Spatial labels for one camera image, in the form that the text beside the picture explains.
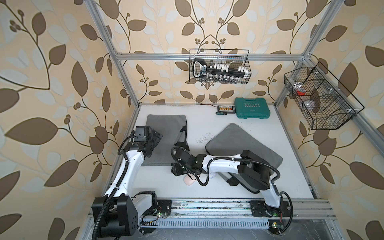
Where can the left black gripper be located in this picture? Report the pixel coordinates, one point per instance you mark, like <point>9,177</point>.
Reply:
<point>155,139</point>

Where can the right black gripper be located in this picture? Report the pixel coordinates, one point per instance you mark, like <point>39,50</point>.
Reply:
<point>176,171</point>

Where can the grey laptop bag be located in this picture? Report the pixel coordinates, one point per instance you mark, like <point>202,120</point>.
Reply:
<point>174,130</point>
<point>233,140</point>

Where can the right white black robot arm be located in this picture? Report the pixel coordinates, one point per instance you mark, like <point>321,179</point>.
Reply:
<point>237,164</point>

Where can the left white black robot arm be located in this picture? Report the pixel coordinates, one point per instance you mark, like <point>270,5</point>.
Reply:
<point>126,180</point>

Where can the pink computer mouse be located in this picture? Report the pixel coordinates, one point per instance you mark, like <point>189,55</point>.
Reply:
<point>188,180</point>

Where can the black screwdriver bit set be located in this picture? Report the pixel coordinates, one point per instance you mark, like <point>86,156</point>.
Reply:
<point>224,110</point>

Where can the green plastic tool case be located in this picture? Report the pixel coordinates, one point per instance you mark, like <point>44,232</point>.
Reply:
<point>252,108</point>

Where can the red item in basket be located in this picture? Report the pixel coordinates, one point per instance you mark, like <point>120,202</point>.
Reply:
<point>300,90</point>

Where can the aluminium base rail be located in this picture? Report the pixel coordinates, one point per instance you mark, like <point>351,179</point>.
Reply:
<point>200,213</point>

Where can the aluminium frame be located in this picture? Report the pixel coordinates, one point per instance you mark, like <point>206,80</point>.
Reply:
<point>344,166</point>

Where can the black socket holder rail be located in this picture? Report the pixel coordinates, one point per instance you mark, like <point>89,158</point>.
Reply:
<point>201,69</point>

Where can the back black wire basket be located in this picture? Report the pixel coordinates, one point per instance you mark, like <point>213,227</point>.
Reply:
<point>234,58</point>

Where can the black wire basket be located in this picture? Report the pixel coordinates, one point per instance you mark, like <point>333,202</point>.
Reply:
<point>329,103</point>
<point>234,58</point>

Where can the right black wire basket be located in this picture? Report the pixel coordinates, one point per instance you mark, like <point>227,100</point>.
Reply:
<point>329,103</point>

